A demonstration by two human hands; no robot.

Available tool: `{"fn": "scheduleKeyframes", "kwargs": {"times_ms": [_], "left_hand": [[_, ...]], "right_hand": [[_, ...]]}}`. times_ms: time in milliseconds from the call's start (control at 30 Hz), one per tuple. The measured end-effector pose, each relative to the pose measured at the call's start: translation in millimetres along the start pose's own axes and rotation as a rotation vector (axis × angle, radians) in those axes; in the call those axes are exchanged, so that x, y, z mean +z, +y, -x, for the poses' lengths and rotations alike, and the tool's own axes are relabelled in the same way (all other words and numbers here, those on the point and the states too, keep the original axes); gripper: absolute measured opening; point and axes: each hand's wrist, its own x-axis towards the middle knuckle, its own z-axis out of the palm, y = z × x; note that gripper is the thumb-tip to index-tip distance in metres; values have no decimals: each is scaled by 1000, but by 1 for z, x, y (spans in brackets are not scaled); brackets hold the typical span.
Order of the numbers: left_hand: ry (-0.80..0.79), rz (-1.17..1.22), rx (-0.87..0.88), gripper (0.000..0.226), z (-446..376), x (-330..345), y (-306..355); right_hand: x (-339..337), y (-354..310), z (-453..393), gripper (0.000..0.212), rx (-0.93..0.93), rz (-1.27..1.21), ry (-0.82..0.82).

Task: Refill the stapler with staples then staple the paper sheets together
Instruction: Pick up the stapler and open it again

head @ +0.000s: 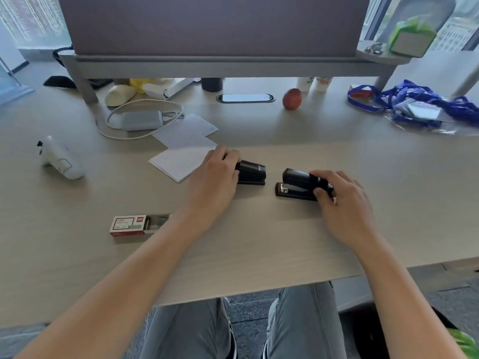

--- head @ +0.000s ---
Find person's leg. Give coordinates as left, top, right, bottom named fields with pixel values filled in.
left=138, top=297, right=237, bottom=359
left=262, top=282, right=348, bottom=359

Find white game controller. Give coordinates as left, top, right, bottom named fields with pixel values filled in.
left=36, top=136, right=85, bottom=181

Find white cardboard box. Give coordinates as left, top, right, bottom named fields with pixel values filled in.
left=143, top=78, right=196, bottom=100

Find person's right leg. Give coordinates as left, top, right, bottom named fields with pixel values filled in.
left=262, top=282, right=348, bottom=359

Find cream computer mouse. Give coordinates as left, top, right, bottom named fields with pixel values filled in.
left=104, top=84, right=137, bottom=108

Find oval desk cable grommet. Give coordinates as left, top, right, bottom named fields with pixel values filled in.
left=216, top=93, right=276, bottom=104

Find black bag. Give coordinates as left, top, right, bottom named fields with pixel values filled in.
left=338, top=300, right=462, bottom=359

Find person's right hand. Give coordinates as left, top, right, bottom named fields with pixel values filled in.
left=309, top=170, right=381, bottom=255

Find black cable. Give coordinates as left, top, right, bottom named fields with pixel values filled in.
left=52, top=46, right=75, bottom=65

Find purple desk divider panel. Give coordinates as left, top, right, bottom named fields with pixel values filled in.
left=56, top=0, right=371, bottom=59

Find white notepad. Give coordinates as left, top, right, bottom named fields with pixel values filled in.
left=148, top=146, right=219, bottom=183

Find clear plastic badge holders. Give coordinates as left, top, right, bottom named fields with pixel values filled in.
left=385, top=100, right=459, bottom=136

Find grey power adapter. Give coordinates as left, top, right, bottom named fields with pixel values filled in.
left=120, top=110, right=164, bottom=132

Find green patterned item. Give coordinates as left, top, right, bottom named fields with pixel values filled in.
left=446, top=328, right=479, bottom=359

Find yellow plastic bag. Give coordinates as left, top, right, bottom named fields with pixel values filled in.
left=129, top=78, right=154, bottom=94

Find person's left forearm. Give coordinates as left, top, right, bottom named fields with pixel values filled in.
left=15, top=217, right=210, bottom=359

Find large black stapler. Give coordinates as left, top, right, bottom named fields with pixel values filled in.
left=275, top=168, right=336, bottom=202

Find person's left hand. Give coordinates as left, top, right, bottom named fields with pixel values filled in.
left=174, top=146, right=242, bottom=232

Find black pouch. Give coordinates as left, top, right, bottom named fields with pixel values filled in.
left=43, top=75, right=78, bottom=89

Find white power cable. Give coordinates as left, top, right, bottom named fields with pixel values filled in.
left=95, top=99, right=185, bottom=140

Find bundle of blue lanyards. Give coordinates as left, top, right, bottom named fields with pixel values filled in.
left=347, top=79, right=479, bottom=128

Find white paper sheet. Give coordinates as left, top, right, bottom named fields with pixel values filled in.
left=151, top=113, right=220, bottom=149

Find green tissue box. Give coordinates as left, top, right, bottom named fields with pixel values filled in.
left=388, top=15, right=438, bottom=59

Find grey desk shelf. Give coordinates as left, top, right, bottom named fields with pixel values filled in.
left=58, top=40, right=413, bottom=105

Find black cup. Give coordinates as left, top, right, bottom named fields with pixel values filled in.
left=201, top=77, right=224, bottom=93

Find person's left leg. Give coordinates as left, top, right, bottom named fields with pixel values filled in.
left=138, top=297, right=237, bottom=359

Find red apple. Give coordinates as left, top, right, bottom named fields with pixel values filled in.
left=282, top=88, right=303, bottom=111

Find red and white staple box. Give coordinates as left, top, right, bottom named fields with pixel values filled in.
left=109, top=214, right=171, bottom=238

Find person's right forearm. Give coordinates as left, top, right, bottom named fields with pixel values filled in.
left=354, top=237, right=469, bottom=359

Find small black stapler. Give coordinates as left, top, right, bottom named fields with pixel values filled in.
left=235, top=160, right=267, bottom=186

